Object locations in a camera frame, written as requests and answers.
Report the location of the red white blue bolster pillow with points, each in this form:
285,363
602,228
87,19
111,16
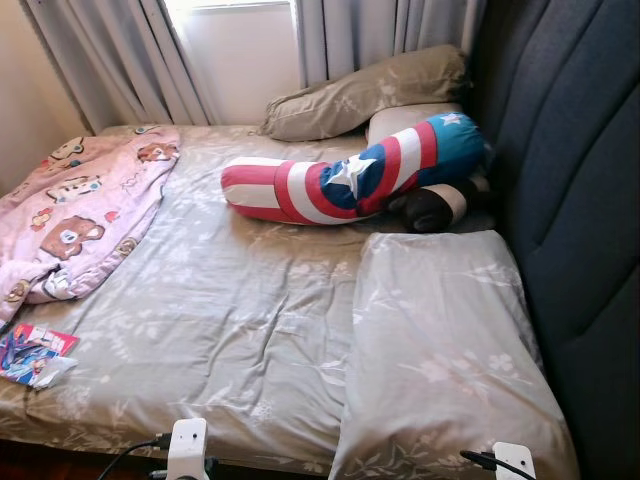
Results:
300,185

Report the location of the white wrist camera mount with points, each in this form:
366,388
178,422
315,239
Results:
187,445
515,462

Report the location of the beige floral pillow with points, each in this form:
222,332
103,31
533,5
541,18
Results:
370,95

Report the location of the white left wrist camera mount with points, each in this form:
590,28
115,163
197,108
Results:
187,445

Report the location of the blue and pink comic book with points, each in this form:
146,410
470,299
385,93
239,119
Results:
25,350

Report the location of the bed with grey floral sheet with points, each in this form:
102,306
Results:
230,320

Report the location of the white tissue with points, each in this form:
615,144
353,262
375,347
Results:
55,372

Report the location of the large grey floral pillow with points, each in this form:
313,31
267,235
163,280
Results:
450,360

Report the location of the plain light beige pillow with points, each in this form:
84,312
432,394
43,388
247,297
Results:
395,122

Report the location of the dark blue upholstered headboard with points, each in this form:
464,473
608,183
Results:
570,200

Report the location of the pink cartoon animal blanket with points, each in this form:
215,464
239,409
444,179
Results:
90,220

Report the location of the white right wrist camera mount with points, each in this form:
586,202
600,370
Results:
515,462

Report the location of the dark brown plush toy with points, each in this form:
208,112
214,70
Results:
425,208

